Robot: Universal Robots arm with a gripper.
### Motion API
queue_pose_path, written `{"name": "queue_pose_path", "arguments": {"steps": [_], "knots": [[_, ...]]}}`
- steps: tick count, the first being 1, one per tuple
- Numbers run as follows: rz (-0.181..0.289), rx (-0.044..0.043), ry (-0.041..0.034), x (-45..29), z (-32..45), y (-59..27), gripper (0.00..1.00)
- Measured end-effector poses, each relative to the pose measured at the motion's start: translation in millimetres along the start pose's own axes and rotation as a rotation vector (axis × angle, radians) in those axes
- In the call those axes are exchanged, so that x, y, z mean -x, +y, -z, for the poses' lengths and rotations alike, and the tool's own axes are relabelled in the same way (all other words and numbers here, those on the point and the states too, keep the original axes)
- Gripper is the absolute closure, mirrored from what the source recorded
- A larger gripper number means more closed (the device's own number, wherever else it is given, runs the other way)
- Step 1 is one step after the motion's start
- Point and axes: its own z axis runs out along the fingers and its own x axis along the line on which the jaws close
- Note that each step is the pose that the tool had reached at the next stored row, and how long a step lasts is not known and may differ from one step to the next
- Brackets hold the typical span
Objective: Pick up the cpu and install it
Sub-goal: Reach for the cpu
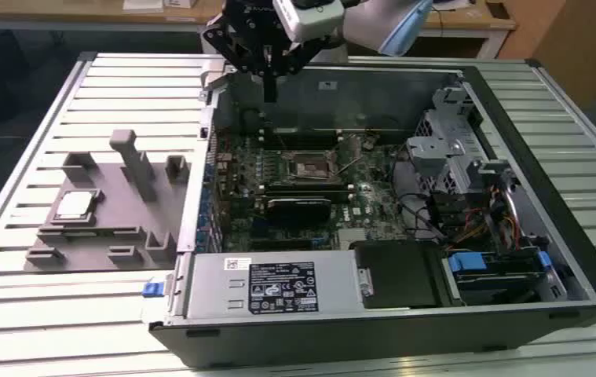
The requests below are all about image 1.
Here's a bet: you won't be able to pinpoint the long black expansion slot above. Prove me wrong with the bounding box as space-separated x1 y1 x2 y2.
249 239 315 251

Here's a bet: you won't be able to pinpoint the green motherboard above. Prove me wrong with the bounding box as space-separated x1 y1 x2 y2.
213 131 415 253

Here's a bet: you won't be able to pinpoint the wooden cabinet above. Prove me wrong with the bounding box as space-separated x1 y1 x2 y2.
500 0 596 109

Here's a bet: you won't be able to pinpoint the wooden desk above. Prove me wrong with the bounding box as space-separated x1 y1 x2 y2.
0 0 521 60

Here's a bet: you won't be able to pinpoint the black open PC case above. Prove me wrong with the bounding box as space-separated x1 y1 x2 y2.
139 57 596 369

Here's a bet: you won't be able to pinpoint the grey plastic parts rack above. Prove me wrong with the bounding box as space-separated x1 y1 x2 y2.
22 128 193 273

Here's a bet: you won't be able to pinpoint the metal drive cage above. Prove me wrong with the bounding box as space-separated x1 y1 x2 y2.
405 86 489 194

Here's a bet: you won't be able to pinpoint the thin wire locking lever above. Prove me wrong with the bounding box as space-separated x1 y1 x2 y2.
334 151 369 176

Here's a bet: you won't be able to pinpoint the grey plastic drive latch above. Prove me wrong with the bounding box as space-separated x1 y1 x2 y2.
462 159 516 188

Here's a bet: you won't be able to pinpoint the yellow wire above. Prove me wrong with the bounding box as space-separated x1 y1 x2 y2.
447 224 489 252

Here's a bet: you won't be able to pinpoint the RAM slot white clips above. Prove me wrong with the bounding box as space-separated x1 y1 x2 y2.
262 185 353 192
259 129 345 138
261 141 345 148

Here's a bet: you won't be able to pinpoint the silver finned heat sink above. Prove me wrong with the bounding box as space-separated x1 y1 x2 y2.
337 229 374 251

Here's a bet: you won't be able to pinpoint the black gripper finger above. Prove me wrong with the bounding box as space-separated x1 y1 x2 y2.
202 15 274 104
271 36 326 104

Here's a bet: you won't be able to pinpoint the orange wire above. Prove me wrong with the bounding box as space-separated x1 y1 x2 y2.
501 210 522 252

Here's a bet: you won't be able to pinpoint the silver metal latch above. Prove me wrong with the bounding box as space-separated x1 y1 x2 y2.
358 268 377 298

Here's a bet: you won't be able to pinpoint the silver square CPU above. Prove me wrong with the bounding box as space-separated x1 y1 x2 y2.
55 191 95 217

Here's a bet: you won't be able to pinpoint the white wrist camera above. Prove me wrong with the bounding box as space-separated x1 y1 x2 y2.
271 0 350 43

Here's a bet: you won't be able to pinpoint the black phone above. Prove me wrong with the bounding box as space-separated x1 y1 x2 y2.
486 1 512 20

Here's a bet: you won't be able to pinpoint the black graphics card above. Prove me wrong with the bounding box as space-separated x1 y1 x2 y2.
265 197 335 226

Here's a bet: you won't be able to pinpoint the black cable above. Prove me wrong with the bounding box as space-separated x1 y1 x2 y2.
389 144 449 243

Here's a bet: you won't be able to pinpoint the CPU socket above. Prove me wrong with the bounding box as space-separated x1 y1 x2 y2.
282 150 345 186

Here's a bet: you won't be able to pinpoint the blue disk carrier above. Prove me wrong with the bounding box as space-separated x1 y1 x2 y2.
447 250 554 284

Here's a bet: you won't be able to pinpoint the metal socket cover frame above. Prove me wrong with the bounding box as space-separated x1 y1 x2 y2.
335 134 369 177

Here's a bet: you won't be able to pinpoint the blue case latch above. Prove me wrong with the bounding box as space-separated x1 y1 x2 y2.
139 280 166 298

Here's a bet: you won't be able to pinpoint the black plastic shroud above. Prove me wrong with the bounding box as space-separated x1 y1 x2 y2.
353 239 445 310

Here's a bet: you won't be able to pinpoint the green RAM stick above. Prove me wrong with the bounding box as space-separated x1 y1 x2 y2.
267 188 350 203

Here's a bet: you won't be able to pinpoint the grey power supply unit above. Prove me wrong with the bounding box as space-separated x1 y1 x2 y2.
181 251 365 317

